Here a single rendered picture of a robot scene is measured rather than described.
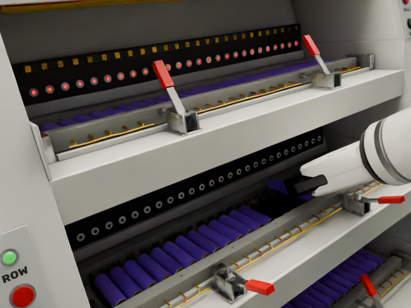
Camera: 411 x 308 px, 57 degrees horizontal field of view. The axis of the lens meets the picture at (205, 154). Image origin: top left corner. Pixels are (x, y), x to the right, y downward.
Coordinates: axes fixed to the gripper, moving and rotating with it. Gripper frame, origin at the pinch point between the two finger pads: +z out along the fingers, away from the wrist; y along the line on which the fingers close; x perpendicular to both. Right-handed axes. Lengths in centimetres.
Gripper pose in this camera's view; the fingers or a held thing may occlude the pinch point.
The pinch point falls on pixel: (301, 183)
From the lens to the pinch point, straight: 62.6
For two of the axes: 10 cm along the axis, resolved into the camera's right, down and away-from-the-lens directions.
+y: -7.9, 2.8, -5.4
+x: 4.0, 9.1, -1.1
